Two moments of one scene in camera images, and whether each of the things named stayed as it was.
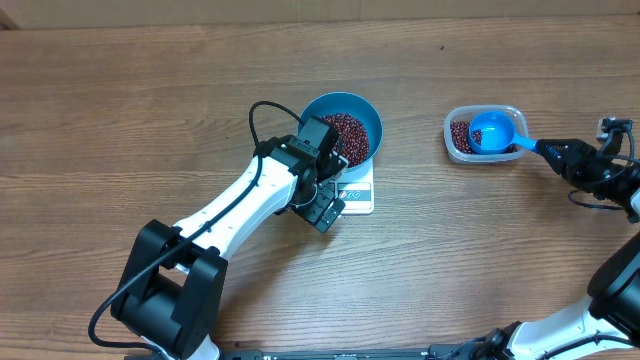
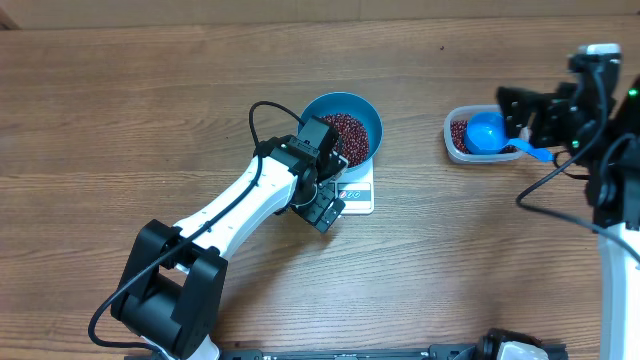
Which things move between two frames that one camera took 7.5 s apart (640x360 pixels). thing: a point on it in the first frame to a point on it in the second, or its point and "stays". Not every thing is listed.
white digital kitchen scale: [356, 187] stays
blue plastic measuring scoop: [493, 133] stays
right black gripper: [577, 151] to [549, 112]
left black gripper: [315, 212] stays
